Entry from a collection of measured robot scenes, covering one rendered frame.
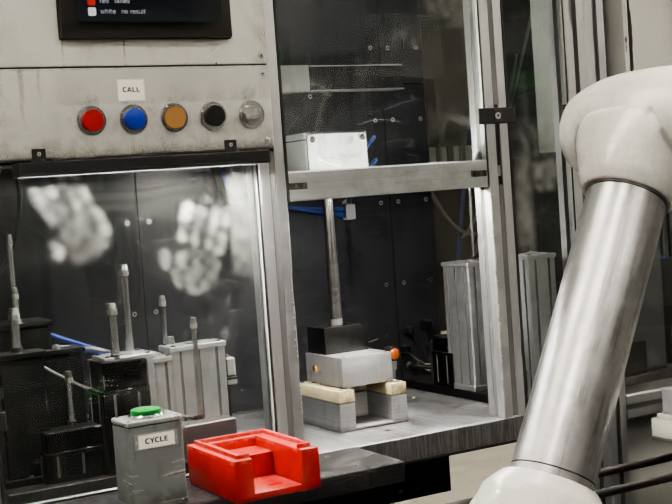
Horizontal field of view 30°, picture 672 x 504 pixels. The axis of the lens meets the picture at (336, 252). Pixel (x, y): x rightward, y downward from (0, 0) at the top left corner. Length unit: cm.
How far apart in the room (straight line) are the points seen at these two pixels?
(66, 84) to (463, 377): 94
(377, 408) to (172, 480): 57
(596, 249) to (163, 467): 62
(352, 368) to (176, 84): 57
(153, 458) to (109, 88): 50
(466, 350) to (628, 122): 79
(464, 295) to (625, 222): 74
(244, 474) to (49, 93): 57
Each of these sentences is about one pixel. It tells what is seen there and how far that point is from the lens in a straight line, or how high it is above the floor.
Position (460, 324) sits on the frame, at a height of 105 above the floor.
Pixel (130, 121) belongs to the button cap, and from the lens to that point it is 174.
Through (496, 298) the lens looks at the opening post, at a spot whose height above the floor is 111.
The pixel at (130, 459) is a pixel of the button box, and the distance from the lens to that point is 164.
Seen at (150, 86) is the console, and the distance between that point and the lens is 177.
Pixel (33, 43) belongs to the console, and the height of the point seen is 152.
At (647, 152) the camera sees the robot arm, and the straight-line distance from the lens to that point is 157.
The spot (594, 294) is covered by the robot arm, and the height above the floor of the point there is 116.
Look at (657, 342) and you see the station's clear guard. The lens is 233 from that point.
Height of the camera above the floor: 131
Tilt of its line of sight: 3 degrees down
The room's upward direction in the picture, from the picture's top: 4 degrees counter-clockwise
